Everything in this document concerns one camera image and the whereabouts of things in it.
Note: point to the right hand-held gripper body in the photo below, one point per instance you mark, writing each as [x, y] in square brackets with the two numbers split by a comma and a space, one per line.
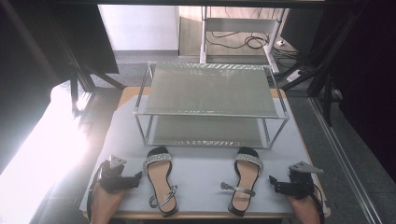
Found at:
[301, 180]

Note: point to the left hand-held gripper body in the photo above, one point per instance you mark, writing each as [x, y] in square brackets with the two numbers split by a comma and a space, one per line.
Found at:
[112, 179]

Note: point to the two-tier metal shoe rack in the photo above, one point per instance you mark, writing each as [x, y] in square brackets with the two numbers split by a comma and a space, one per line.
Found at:
[211, 90]

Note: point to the person's left hand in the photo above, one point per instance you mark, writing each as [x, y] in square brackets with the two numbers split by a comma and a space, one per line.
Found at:
[104, 202]

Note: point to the person's right hand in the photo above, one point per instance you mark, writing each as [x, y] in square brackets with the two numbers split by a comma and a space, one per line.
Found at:
[306, 208]

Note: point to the grey table mat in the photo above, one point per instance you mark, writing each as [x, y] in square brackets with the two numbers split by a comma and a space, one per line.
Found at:
[202, 183]

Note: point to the white power strip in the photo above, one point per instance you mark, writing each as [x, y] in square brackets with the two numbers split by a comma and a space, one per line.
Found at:
[294, 76]

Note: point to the black curtain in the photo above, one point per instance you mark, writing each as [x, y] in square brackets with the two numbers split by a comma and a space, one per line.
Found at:
[31, 62]
[373, 77]

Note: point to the aluminium floor rail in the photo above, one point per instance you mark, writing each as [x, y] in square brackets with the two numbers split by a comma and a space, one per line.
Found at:
[348, 168]

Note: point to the black metal frame stand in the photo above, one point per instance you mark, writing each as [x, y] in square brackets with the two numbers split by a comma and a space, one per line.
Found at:
[327, 99]
[74, 91]

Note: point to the white metal desk frame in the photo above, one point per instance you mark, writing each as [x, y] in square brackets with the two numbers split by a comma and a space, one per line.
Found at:
[239, 25]

